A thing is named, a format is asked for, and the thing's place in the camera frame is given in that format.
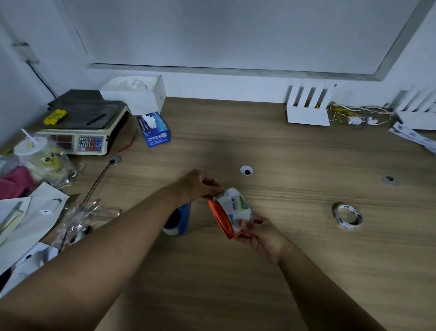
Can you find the white paper envelopes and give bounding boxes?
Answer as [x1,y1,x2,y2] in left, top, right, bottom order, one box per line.
[0,182,70,297]

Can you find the white tape wrapper ring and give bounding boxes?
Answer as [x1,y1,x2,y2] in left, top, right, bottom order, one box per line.
[332,203,363,230]

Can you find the person's left forearm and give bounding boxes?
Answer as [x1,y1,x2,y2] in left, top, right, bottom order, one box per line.
[0,186,183,331]

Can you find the red and black cable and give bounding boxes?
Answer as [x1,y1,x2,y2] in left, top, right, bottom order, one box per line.
[58,129,138,253]

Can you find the pink cloth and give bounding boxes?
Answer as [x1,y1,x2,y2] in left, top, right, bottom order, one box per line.
[0,166,36,200]

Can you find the yellow utility knife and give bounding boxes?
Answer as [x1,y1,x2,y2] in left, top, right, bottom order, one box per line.
[43,109,68,125]

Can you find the electronic weighing scale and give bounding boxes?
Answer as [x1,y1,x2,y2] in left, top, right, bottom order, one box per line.
[35,100,131,156]

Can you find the person's left hand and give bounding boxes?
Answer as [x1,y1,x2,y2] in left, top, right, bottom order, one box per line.
[174,169,225,205]

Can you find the blue and white stapler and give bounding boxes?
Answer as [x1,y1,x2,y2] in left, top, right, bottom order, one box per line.
[163,203,191,236]

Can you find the tape roll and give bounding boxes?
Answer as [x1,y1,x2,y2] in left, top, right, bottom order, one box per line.
[214,187,255,236]

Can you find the grey wall socket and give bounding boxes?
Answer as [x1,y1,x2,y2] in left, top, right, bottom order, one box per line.
[12,42,40,64]

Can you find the blue tissue packet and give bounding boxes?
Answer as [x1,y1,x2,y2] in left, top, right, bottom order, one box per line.
[137,111,171,148]

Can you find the crumpled clear plastic wrapper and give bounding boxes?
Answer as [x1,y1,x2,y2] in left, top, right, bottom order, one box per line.
[51,199,122,251]

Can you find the white slotted rack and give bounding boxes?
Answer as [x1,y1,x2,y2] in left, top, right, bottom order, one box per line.
[394,88,436,131]
[286,83,337,127]

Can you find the orange tape dispenser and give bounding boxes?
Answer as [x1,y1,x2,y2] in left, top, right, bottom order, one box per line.
[208,199,246,240]

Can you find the person's right forearm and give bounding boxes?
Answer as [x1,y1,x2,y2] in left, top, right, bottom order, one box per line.
[277,242,387,331]

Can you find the tangle of yellow white cables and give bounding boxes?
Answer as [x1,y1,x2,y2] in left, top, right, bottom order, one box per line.
[326,102,396,127]

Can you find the person's right hand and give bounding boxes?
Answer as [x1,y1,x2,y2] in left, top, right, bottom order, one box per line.
[234,214,291,265]

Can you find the white plastic bag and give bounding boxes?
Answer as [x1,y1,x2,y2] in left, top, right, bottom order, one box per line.
[108,76,158,91]

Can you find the plastic cup with straw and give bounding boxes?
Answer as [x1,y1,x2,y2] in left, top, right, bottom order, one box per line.
[14,128,49,161]

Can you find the printed paper slips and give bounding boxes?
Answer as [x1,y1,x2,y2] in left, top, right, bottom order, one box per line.
[389,122,436,155]

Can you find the black wall cable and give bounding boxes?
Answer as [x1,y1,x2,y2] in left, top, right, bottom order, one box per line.
[27,61,58,100]

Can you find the white cardboard box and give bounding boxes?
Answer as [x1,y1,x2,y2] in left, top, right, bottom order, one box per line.
[100,75,167,116]

